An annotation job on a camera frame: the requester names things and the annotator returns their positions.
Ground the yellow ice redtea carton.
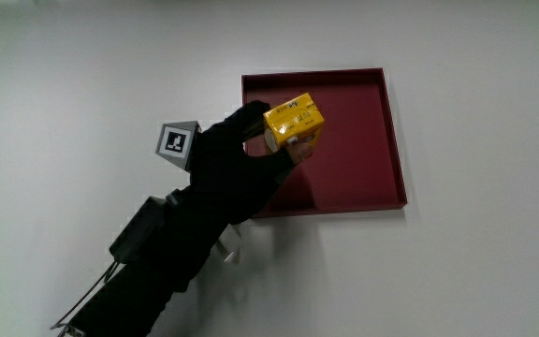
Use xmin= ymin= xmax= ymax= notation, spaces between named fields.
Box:
xmin=263 ymin=92 xmax=326 ymax=154

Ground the black wrist sensor box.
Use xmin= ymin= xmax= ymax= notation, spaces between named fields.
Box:
xmin=109 ymin=196 xmax=168 ymax=265

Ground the thin black cable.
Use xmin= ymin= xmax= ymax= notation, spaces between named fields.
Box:
xmin=50 ymin=260 xmax=122 ymax=331

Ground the dark red square tray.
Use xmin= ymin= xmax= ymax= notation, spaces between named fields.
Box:
xmin=240 ymin=67 xmax=409 ymax=219

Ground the person's left hand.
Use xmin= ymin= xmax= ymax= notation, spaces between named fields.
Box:
xmin=155 ymin=100 xmax=315 ymax=227

